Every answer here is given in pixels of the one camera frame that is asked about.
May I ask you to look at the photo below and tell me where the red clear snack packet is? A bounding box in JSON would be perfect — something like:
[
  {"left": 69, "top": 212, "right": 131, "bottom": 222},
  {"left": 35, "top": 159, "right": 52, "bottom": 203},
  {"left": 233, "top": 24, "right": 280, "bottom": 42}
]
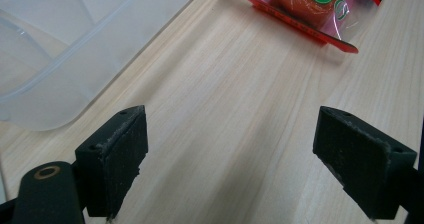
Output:
[{"left": 230, "top": 0, "right": 381, "bottom": 54}]

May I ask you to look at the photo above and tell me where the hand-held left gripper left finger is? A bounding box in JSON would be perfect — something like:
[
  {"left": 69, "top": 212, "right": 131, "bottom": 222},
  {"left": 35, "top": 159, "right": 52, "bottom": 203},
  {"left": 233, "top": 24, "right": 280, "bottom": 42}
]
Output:
[{"left": 74, "top": 104, "right": 149, "bottom": 220}]

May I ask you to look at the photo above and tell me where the translucent plastic container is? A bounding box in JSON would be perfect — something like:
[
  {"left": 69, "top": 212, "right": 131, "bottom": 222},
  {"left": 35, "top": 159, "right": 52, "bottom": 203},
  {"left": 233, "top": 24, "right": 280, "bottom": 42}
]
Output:
[{"left": 0, "top": 0, "right": 209, "bottom": 132}]

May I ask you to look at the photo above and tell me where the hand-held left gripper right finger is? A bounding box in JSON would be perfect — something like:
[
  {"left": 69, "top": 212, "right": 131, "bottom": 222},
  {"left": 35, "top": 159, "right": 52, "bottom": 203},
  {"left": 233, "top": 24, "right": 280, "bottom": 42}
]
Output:
[{"left": 312, "top": 105, "right": 418, "bottom": 220}]

